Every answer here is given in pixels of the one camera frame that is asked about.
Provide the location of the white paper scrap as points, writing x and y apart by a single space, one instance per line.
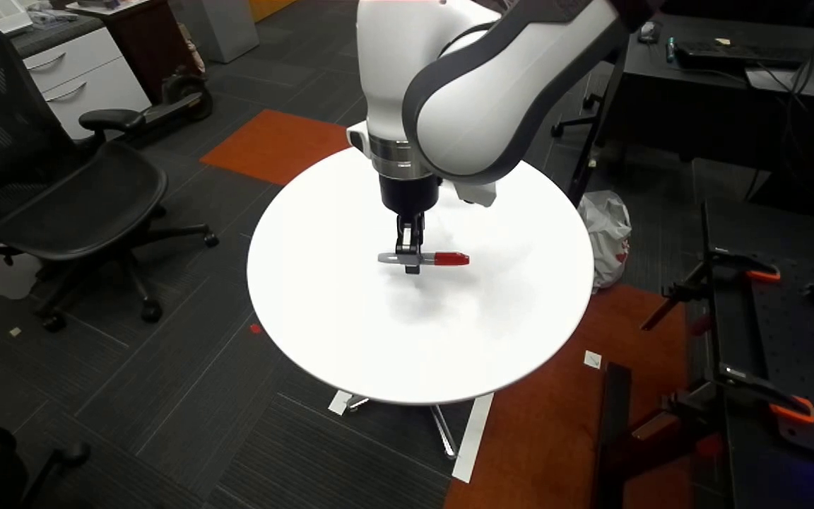
340 402
593 360

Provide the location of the black keyboard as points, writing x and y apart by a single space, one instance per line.
739 54

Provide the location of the black computer mouse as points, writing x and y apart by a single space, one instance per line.
649 32

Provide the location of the grey marker with red cap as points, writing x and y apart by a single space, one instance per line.
449 259

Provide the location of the white tape strip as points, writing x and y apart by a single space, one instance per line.
473 438

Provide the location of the white drawer cabinet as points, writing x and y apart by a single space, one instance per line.
92 81

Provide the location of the white floor-standing box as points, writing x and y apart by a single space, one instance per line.
227 28

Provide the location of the black mesh office chair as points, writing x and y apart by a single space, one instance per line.
75 205

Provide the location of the white plastic bag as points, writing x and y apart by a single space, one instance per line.
608 237

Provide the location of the black kick scooter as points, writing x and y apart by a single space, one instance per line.
184 88

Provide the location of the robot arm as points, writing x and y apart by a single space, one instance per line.
499 106

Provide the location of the black and orange clamp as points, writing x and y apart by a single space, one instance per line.
739 265
760 396

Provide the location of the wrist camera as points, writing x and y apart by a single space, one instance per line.
476 192

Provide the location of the office chair base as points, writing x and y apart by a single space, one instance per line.
576 120

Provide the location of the black desk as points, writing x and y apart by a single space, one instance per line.
704 113

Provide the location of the brown wooden desk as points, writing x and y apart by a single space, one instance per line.
142 42

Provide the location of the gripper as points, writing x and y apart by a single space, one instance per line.
409 194

